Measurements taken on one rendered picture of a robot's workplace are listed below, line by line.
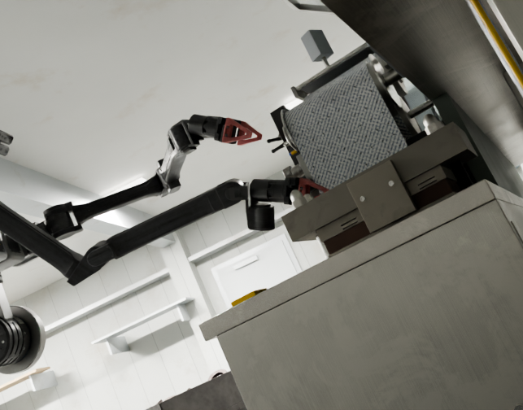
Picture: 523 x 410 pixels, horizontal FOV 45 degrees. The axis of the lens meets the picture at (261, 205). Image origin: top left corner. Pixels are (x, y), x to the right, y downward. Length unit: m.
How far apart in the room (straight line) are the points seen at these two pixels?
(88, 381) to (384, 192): 8.46
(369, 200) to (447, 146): 0.18
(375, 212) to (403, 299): 0.18
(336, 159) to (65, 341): 8.34
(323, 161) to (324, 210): 0.24
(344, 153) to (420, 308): 0.47
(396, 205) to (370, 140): 0.29
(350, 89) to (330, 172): 0.20
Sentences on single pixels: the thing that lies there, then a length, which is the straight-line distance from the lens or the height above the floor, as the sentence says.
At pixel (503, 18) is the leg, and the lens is 0.70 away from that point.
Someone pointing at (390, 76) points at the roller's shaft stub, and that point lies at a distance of 1.56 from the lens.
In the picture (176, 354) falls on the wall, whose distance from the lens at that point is 9.00.
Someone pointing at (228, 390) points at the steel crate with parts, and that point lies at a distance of 5.64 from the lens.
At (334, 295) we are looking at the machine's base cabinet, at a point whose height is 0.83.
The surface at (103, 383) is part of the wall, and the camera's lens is 9.42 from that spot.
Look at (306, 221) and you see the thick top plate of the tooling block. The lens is 1.33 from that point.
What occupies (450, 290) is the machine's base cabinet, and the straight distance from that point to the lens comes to 1.20.
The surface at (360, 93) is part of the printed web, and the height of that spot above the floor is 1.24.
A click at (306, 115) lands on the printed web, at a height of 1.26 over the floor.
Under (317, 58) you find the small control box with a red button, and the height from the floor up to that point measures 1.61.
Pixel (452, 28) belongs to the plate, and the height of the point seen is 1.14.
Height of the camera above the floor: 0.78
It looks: 12 degrees up
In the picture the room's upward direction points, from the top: 25 degrees counter-clockwise
